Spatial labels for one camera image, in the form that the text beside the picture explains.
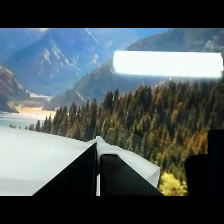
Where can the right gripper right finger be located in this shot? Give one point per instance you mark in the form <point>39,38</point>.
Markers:
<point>121,180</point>

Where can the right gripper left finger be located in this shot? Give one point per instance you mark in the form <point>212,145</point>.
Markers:
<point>78,176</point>

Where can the white garment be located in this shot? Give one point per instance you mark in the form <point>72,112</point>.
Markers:
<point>36,160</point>

